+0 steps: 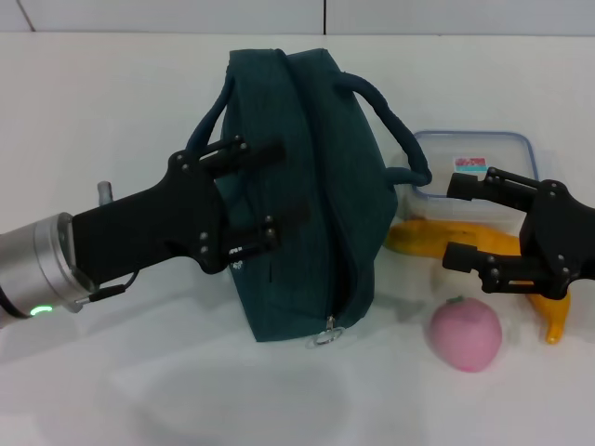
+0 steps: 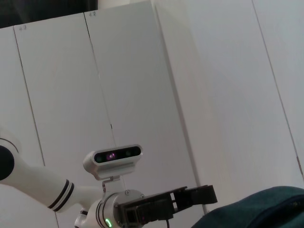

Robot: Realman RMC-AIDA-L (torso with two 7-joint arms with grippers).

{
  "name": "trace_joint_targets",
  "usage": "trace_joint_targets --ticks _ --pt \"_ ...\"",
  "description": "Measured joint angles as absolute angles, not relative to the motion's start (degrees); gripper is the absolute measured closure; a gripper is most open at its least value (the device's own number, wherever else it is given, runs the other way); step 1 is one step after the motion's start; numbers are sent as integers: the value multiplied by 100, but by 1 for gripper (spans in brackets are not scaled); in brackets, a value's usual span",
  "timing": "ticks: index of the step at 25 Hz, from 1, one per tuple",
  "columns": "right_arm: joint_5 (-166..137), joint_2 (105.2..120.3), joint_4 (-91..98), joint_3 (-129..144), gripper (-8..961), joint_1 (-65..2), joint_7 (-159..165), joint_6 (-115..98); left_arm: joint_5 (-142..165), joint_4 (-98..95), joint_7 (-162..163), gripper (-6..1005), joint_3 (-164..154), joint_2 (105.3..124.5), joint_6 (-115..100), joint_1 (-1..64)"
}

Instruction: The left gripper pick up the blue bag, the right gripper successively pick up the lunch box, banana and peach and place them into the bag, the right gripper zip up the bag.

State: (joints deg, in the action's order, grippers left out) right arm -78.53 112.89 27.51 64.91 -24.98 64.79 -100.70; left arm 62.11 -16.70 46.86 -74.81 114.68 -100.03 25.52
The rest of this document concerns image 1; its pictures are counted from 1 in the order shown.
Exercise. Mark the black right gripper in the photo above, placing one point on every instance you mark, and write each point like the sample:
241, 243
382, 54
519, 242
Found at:
558, 232

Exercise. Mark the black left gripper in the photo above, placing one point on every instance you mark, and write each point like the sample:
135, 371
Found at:
139, 223

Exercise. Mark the dark teal insulated bag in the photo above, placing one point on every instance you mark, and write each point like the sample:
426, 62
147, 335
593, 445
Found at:
334, 186

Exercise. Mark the yellow banana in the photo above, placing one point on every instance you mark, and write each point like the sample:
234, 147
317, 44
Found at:
418, 239

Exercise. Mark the pink peach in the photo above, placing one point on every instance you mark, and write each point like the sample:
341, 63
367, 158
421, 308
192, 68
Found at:
465, 337

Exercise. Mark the silver connector stub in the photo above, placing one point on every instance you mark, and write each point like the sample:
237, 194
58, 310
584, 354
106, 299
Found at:
105, 191

